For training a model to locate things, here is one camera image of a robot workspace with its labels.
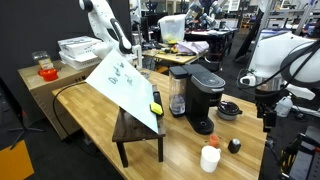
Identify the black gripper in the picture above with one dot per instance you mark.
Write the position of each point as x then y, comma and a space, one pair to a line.
266, 112

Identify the small black bottle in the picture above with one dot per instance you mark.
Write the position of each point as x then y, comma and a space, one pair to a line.
234, 146

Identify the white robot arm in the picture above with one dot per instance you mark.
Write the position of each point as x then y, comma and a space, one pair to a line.
283, 61

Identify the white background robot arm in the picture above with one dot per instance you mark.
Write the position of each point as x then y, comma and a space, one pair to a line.
108, 29

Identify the small orange cup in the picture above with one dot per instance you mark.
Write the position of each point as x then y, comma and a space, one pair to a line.
214, 140

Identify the white plastic cup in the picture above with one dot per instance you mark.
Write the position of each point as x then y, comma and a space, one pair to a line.
210, 157

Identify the black coffee machine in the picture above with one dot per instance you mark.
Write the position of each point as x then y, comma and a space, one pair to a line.
193, 89

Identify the crumpled pink cloth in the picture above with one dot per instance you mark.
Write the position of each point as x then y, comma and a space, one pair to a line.
192, 47

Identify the yellow sponge eraser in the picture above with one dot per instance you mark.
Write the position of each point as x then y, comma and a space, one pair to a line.
156, 108

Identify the background wooden table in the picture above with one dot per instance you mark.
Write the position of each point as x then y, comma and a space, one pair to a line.
172, 57

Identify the clear plastic storage bin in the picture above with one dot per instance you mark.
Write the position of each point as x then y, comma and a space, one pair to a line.
172, 28

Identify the dark wooden small stand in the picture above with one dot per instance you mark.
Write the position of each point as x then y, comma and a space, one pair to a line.
129, 129

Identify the white whiteboard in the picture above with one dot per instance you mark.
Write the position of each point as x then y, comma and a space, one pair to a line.
119, 81

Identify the stacked white boxes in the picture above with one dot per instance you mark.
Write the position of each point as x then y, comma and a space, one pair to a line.
77, 52

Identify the orange red bowl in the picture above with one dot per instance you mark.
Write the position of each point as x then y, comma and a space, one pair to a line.
48, 74

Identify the cardboard box cabinet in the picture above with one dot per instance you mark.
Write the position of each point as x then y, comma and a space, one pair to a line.
41, 90

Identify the orange floor mat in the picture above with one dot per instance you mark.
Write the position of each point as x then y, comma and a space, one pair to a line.
15, 164

